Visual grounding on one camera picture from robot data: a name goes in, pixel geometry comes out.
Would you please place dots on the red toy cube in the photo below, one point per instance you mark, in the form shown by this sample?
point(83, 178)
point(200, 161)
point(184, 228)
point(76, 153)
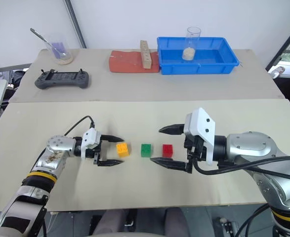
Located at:
point(167, 150)

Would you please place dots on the blue plastic bin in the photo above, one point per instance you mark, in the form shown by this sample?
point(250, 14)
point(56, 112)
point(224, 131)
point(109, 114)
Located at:
point(199, 66)

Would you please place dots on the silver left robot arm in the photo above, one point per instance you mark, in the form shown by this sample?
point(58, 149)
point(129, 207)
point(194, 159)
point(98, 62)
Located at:
point(53, 146)

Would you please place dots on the yellow toy cube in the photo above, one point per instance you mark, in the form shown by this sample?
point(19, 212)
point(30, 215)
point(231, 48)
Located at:
point(123, 150)

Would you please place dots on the wooden block with holes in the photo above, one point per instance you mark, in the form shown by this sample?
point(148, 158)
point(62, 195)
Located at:
point(146, 55)

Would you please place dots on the black window frame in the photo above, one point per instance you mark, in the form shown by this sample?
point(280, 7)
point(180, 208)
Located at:
point(286, 37)

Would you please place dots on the round beige coaster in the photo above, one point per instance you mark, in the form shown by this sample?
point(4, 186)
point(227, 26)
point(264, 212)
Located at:
point(69, 60)

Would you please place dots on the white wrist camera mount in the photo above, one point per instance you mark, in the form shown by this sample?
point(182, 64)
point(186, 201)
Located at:
point(201, 126)
point(90, 140)

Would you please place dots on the green toy cube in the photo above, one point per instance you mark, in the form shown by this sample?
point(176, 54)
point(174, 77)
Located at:
point(146, 150)

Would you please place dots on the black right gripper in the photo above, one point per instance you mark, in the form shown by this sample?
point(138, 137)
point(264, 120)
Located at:
point(195, 148)

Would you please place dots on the red-brown folded cloth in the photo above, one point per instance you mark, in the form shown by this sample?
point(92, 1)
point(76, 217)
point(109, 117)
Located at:
point(126, 61)

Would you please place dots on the grey handheld remote controller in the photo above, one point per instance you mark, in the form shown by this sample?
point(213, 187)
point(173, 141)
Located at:
point(60, 80)

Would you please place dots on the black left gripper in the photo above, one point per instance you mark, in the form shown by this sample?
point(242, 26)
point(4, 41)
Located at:
point(99, 150)

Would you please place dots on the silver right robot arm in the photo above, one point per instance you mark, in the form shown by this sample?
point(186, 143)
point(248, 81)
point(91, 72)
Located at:
point(248, 145)

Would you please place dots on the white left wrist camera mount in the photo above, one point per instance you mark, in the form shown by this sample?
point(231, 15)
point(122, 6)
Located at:
point(90, 140)

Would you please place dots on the dark grey rounded shape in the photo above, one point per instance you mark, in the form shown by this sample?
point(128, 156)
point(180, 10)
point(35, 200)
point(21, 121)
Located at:
point(178, 222)
point(109, 223)

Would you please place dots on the grey metal pole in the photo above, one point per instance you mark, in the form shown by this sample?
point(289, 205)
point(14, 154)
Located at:
point(75, 22)

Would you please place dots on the clear cup with purple insert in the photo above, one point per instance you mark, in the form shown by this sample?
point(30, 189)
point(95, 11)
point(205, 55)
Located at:
point(58, 47)

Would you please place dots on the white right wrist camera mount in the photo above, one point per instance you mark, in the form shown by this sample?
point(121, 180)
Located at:
point(201, 126)

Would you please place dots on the clear glass with sand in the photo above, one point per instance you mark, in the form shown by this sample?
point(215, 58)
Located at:
point(190, 53)

